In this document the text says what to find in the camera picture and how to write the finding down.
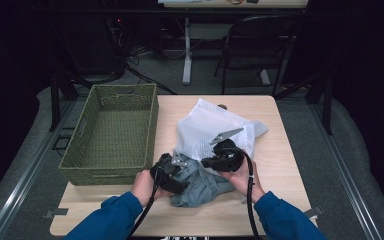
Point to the dark equipment cabinet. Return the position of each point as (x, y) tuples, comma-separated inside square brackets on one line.
[(93, 46)]

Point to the black metal stand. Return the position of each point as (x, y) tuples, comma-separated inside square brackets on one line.
[(328, 106), (54, 103)]

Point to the green woven basket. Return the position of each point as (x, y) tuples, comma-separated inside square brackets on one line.
[(116, 126)]

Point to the white-legged background desk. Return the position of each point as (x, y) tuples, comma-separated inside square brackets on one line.
[(187, 50)]

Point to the person's right hand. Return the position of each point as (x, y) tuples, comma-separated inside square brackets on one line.
[(243, 185)]

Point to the black folding chair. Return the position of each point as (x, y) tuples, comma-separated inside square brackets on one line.
[(256, 43)]

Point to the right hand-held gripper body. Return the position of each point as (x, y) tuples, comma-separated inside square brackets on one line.
[(228, 158)]

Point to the white mesh laundry bag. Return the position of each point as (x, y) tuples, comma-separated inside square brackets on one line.
[(210, 130)]

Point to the grey table bracket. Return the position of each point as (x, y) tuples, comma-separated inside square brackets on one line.
[(56, 212), (315, 211)]

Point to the blue denim garment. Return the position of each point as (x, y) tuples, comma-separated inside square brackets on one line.
[(201, 188)]

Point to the metal floor rail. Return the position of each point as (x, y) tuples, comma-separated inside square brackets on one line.
[(20, 186), (346, 180)]

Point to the person's left hand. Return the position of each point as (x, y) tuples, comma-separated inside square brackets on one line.
[(145, 188)]

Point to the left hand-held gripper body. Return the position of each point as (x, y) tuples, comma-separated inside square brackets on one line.
[(170, 175)]

